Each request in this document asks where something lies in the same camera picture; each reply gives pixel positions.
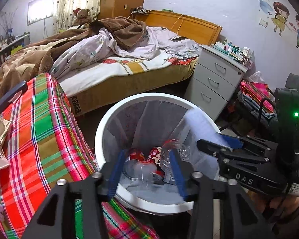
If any power strip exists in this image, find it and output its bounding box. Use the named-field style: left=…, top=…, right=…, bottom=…
left=131, top=7, right=151, bottom=15

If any low shelf cabinet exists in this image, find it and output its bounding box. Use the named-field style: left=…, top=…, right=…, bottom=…
left=0, top=33, right=31, bottom=70

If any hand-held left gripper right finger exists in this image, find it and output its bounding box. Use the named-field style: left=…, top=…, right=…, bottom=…
left=167, top=149, right=276, bottom=239

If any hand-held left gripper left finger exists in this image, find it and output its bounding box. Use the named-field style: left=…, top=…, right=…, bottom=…
left=21, top=149, right=127, bottom=239

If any clear bottle with red label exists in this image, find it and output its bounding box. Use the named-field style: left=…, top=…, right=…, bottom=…
left=162, top=139, right=197, bottom=182

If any floral bed sheet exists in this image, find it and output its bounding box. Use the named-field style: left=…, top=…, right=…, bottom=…
left=57, top=52, right=198, bottom=92

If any brown teddy bear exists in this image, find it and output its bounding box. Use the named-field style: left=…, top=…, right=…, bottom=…
left=72, top=8, right=93, bottom=26

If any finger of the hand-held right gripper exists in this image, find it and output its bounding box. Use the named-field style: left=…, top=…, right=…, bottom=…
left=215, top=133, right=277, bottom=153
left=197, top=139, right=266, bottom=165

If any clear plastic cup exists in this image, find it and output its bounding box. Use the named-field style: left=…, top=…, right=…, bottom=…
left=137, top=163, right=160, bottom=187

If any folded plaid cloth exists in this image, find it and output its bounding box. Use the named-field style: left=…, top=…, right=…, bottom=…
left=239, top=80, right=274, bottom=114

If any red drink can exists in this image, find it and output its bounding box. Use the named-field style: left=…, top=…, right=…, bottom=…
left=123, top=148, right=146, bottom=180
left=147, top=147, right=166, bottom=183

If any grey drawer nightstand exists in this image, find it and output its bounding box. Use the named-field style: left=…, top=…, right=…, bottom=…
left=184, top=44, right=248, bottom=122

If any plaid tablecloth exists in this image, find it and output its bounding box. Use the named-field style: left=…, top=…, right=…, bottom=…
left=0, top=73, right=160, bottom=239

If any cartoon wall sticker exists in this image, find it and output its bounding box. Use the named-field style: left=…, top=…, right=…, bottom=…
left=245, top=0, right=299, bottom=53

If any yellow cable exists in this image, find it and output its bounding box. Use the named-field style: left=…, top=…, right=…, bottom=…
left=173, top=14, right=185, bottom=31

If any white plastic bag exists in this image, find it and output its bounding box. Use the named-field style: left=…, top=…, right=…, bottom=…
left=249, top=71, right=266, bottom=84

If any black metal chair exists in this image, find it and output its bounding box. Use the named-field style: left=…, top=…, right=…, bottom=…
left=258, top=97, right=277, bottom=135

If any person's right forearm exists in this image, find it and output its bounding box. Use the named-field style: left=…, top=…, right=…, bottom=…
left=264, top=199, right=299, bottom=239

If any wooden headboard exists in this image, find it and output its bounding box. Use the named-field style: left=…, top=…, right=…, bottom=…
left=135, top=10, right=223, bottom=46

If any light floral quilt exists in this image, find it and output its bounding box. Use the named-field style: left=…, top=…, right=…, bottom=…
left=50, top=26, right=202, bottom=80

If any person's right hand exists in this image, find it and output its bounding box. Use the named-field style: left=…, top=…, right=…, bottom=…
left=248, top=190, right=299, bottom=221

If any small window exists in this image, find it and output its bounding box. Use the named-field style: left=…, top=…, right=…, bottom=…
left=27, top=0, right=56, bottom=26

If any group of medicine boxes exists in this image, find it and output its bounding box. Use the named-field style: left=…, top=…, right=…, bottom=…
left=210, top=38, right=253, bottom=64

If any brown blanket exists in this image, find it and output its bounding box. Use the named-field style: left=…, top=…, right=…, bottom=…
left=0, top=16, right=147, bottom=97

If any yellow mattress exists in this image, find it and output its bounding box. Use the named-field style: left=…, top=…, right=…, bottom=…
left=70, top=60, right=197, bottom=116

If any vase of dry branches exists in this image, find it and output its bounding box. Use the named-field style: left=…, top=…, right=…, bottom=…
left=0, top=6, right=19, bottom=39

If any white trash bin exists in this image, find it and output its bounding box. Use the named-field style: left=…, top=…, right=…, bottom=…
left=95, top=93, right=226, bottom=216

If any strawberry milk carton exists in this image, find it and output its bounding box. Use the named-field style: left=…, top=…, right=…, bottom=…
left=163, top=172, right=180, bottom=186

